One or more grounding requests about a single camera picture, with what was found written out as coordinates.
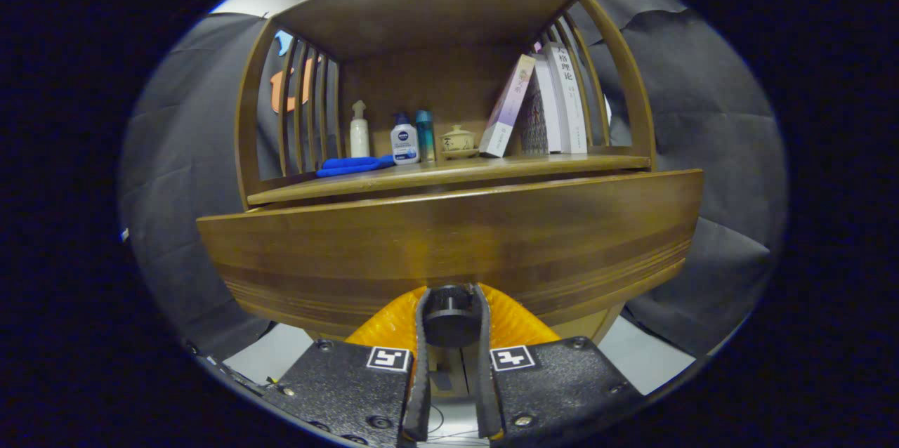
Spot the blue folded cloth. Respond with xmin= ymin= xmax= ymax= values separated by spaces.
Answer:
xmin=315 ymin=156 xmax=395 ymax=178

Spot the purple white book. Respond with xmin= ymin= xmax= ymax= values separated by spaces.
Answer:
xmin=478 ymin=54 xmax=537 ymax=158

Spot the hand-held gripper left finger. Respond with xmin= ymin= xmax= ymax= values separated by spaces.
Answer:
xmin=263 ymin=284 xmax=433 ymax=448

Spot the white pump bottle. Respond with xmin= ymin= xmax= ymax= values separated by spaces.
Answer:
xmin=350 ymin=100 xmax=371 ymax=159

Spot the wooden countertop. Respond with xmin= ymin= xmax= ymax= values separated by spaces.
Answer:
xmin=246 ymin=153 xmax=652 ymax=207

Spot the brown wooden cabinet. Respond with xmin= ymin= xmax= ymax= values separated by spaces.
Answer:
xmin=235 ymin=0 xmax=657 ymax=400

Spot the white book black lettering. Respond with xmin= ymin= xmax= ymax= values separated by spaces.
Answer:
xmin=542 ymin=41 xmax=589 ymax=154

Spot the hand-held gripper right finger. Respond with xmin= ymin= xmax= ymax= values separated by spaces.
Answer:
xmin=472 ymin=283 xmax=643 ymax=443

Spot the black backdrop cloth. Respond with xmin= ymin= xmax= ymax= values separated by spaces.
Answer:
xmin=119 ymin=0 xmax=787 ymax=364

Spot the white lotion bottle blue cap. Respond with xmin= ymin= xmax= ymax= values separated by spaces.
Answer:
xmin=391 ymin=113 xmax=421 ymax=166

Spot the wooden drawer with black knob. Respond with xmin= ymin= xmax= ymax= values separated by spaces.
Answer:
xmin=197 ymin=169 xmax=704 ymax=349

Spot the beige lidded teacup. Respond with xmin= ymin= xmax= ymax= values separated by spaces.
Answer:
xmin=441 ymin=125 xmax=476 ymax=152

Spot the teal cylindrical bottle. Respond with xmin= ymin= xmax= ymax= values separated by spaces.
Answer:
xmin=415 ymin=110 xmax=436 ymax=163

